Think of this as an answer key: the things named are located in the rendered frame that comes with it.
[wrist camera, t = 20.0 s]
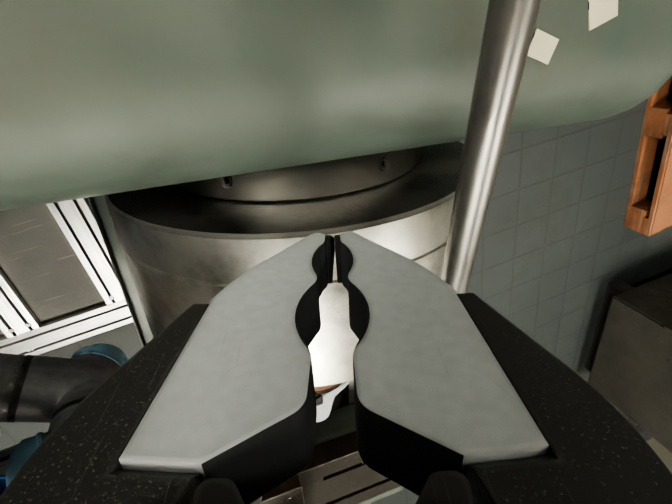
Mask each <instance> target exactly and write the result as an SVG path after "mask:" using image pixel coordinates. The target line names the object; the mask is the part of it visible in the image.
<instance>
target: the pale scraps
mask: <svg viewBox="0 0 672 504"><path fill-rule="evenodd" d="M616 16H618V0H588V21H589V31H590V30H592V29H594V28H596V27H597V26H599V25H601V24H603V23H605V22H607V21H608V20H610V19H612V18H614V17H616ZM558 41H559V39H557V38H555V37H553V36H551V35H549V34H547V33H545V32H543V31H541V30H539V29H536V31H535V33H534V35H533V38H532V40H531V44H530V47H529V51H528V55H527V56H529V57H531V58H533V59H536V60H538V61H540V62H542V63H544V64H547V65H548V63H549V61H550V59H551V57H552V54H553V52H554V50H555V48H556V45H557V43H558Z"/></svg>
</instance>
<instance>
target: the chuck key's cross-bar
mask: <svg viewBox="0 0 672 504"><path fill-rule="evenodd" d="M541 1H542V0H489V5H488V11H487V16H486V22H485V28H484V33H483V39H482V45H481V50H480V56H479V62H478V68H477V73H476V79H475V85H474V90H473V96H472V102H471V107H470V113H469V119H468V124H467V130H466V136H465V141H464V147H463V153H462V158H461V164H460V170H459V175H458V181H457V187H456V192H455V198H454V204H453V209H452V215H451V221H450V226H449V232H448V238H447V244H446V249H445V255H444V261H443V266H442V272H441V279H442V280H443V281H445V282H446V283H447V284H449V285H450V286H451V287H452V288H454V289H455V290H456V291H457V292H458V293H460V294H462V293H466V292H467V288H468V284H469V281H470V277H471V273H472V269H473V265H474V261H475V257H476V253H477V249H478V246H479V242H480V238H481V234H482V230H483V226H484V222H485V218H486V215H487V211H488V207H489V203H490V199H491V195H492V191H493V187H494V183H495V180H496V176H497V172H498V168H499V164H500V160H501V156H502V152H503V148H504V145H505V141H506V137H507V133H508V129H509V125H510V121H511V117H512V114H513V110H514V106H515V102H516V98H517V94H518V90H519V86H520V82H521V79H522V75H523V71H524V67H525V63H526V59H527V55H528V51H529V47H530V44H531V40H532V36H533V32H534V28H535V24H536V20H537V16H538V12H539V9H540V5H541Z"/></svg>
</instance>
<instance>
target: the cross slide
mask: <svg viewBox="0 0 672 504"><path fill-rule="evenodd" d="M355 457H356V458H355ZM337 470H338V471H337ZM354 471H355V472H354ZM298 474H299V478H300V481H301V485H302V490H303V496H304V503H305V504H359V503H361V502H364V501H366V500H369V499H371V498H374V497H376V496H378V495H381V494H383V493H386V491H390V490H393V489H395V488H398V487H400V486H401V485H399V484H397V483H395V482H394V481H392V480H390V479H388V478H386V477H384V476H382V475H381V474H379V473H377V472H375V471H373V470H372V469H370V468H369V467H368V466H367V465H366V464H365V463H364V462H363V461H362V459H361V458H360V454H359V451H358V446H357V435H356V431H354V432H351V433H348V434H345V435H342V436H340V437H337V438H334V439H331V440H328V441H326V442H323V443H320V444H317V445H315V447H314V453H313V457H312V459H311V461H310V463H309V464H308V466H307V467H306V468H305V469H304V470H303V471H301V472H300V473H298ZM373 474H374V475H373ZM387 482H388V483H387ZM314 483H315V484H314ZM317 483H318V484H317ZM342 486H343V487H342ZM344 497H345V498H344Z"/></svg>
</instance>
